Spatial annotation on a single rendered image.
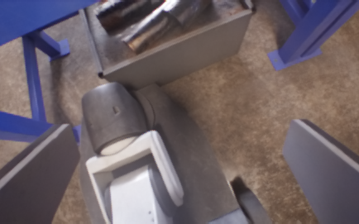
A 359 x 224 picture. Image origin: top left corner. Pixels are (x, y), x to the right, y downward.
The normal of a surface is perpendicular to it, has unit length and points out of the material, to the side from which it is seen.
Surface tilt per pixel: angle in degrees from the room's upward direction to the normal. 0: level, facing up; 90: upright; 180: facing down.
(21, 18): 90
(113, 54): 0
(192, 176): 0
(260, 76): 0
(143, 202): 33
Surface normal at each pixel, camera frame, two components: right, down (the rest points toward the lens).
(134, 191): -0.29, -0.64
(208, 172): -0.10, -0.22
